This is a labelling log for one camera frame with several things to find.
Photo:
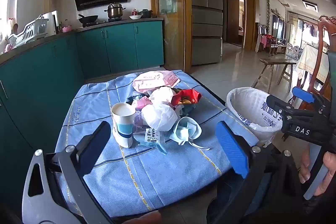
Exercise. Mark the white dish rack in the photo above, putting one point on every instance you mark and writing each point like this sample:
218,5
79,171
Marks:
31,31

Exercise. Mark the small pink packet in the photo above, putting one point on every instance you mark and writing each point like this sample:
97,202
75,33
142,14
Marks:
143,103

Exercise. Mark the blue face mask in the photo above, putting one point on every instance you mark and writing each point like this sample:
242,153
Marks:
183,132

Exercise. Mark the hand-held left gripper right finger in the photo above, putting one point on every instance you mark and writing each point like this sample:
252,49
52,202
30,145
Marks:
232,150

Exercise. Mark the clear plastic wrapper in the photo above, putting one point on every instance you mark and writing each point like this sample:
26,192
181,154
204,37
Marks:
139,121

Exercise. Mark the teal lower cabinets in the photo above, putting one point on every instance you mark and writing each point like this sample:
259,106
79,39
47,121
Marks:
118,48

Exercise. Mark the wooden bench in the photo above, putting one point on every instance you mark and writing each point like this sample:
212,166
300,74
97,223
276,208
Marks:
275,61

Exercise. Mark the dining table with pale cloth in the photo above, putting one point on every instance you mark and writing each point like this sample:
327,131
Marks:
309,61

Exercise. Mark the red snack wrapper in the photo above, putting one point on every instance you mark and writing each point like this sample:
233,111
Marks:
187,96

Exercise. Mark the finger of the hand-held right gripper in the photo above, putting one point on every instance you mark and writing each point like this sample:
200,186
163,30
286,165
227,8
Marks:
278,106
303,94

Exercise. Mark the white blue paper cup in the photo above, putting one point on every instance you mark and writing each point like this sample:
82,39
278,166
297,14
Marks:
123,129

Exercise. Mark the pink cup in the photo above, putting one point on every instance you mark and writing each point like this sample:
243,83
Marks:
66,29

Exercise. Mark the green hanging vine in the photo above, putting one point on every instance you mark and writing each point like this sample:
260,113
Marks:
268,8

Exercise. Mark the black wok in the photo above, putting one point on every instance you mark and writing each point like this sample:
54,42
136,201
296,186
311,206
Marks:
88,19

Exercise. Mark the person's right hand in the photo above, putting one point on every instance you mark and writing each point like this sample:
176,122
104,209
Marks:
304,167

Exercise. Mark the trash bin with white liner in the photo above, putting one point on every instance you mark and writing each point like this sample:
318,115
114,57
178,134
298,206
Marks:
249,108

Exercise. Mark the blue tablecloth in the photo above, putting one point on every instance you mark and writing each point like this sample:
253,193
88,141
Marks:
157,182

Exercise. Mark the carved wooden chair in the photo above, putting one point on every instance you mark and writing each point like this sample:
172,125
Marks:
324,29

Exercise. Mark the crumpled white plastic bag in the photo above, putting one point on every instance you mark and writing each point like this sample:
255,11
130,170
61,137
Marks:
160,116

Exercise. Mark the crumpled pale pink bag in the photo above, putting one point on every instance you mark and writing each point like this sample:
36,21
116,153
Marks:
164,94

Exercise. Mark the chairs with red cloth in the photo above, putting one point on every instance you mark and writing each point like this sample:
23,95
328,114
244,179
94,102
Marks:
269,41

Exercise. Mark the wooden framed glass partition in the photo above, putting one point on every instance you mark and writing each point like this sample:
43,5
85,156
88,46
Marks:
178,16

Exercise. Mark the pink tissue pack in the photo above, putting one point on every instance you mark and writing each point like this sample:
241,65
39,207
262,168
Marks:
149,81

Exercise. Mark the black lidded pot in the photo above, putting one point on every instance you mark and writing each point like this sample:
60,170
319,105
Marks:
145,14

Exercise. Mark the steel cooking pot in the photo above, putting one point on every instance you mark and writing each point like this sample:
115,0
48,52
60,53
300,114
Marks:
115,11

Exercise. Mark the grey refrigerator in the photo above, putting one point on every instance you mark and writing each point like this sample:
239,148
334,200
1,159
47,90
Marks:
207,29

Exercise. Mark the red jar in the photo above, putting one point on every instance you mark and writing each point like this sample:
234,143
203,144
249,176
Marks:
135,12

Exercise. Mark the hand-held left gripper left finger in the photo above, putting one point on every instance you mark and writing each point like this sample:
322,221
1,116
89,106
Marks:
95,144

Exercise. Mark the white bowl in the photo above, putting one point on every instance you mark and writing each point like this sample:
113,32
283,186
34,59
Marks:
135,17

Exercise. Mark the white low fence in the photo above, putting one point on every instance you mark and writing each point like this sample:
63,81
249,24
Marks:
294,52

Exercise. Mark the white kitchen appliance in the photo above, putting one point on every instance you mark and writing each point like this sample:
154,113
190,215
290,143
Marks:
51,22

